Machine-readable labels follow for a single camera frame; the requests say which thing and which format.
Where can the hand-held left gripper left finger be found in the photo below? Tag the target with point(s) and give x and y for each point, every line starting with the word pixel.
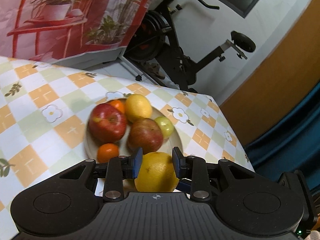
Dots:
pixel 137 161

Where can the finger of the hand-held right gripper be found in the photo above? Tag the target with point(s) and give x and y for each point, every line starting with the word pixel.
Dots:
pixel 185 186

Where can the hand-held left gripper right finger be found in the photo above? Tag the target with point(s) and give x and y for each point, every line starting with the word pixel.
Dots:
pixel 176 162

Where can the large yellow citrus fruit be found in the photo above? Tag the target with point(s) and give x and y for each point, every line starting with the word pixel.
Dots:
pixel 157 171

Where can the beige round plate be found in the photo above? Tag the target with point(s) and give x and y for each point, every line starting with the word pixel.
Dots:
pixel 173 140

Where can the brownish red apple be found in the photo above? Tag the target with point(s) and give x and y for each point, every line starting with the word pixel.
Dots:
pixel 145 135

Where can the small orange tangerine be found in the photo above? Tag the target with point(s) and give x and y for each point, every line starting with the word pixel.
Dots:
pixel 108 152
pixel 118 105

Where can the green apple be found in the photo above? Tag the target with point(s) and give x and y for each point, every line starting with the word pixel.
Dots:
pixel 165 126

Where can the shiny red apple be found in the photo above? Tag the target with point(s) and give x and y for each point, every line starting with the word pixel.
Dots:
pixel 107 123

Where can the yellow lemon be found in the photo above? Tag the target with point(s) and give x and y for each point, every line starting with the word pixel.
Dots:
pixel 138 107

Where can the dark teal cloth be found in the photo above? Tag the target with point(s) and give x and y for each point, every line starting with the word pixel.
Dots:
pixel 287 150

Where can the checkered floral tablecloth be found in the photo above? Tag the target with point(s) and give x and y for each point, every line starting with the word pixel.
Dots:
pixel 50 135

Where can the black exercise bike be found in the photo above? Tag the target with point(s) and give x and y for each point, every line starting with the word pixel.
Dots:
pixel 172 50

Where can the wooden door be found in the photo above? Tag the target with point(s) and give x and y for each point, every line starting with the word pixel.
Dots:
pixel 275 75

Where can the pink printed backdrop cloth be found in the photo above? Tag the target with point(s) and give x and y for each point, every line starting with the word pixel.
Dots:
pixel 62 17

